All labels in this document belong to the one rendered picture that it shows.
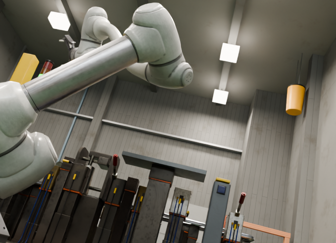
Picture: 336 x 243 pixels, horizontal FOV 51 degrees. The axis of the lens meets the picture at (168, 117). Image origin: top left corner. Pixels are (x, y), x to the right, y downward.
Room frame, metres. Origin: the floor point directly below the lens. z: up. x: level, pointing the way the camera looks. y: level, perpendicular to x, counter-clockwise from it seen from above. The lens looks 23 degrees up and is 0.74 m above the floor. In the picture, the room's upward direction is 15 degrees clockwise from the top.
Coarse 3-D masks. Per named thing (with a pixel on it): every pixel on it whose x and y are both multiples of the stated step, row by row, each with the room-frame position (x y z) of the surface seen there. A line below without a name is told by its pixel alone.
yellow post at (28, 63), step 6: (24, 54) 2.45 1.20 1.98; (30, 54) 2.44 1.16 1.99; (24, 60) 2.44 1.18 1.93; (30, 60) 2.44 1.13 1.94; (36, 60) 2.49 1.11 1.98; (18, 66) 2.45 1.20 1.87; (24, 66) 2.44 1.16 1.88; (30, 66) 2.45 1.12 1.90; (36, 66) 2.53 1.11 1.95; (18, 72) 2.44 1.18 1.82; (24, 72) 2.44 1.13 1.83; (30, 72) 2.49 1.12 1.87; (12, 78) 2.45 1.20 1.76; (18, 78) 2.44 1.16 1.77; (24, 78) 2.45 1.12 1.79; (30, 78) 2.52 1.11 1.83
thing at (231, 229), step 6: (228, 216) 1.60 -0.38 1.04; (234, 216) 1.59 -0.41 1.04; (240, 216) 1.59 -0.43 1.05; (228, 222) 1.59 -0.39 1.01; (234, 222) 1.59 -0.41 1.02; (240, 222) 1.58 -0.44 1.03; (228, 228) 1.59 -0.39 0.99; (234, 228) 1.58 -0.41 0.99; (240, 228) 1.58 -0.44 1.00; (228, 234) 1.59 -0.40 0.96; (234, 234) 1.59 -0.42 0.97; (240, 234) 1.58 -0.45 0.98; (222, 240) 1.67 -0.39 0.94; (228, 240) 1.59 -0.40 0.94; (234, 240) 1.59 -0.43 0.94
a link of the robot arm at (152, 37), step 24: (144, 24) 0.96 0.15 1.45; (168, 24) 0.97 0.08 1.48; (96, 48) 1.01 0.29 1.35; (120, 48) 0.99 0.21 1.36; (144, 48) 1.00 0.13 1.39; (168, 48) 1.02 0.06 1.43; (48, 72) 1.01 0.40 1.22; (72, 72) 1.00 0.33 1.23; (96, 72) 1.02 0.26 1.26; (0, 96) 0.97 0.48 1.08; (24, 96) 1.00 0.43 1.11; (48, 96) 1.02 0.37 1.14; (0, 120) 1.00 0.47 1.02; (24, 120) 1.03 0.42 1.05; (0, 144) 1.06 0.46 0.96
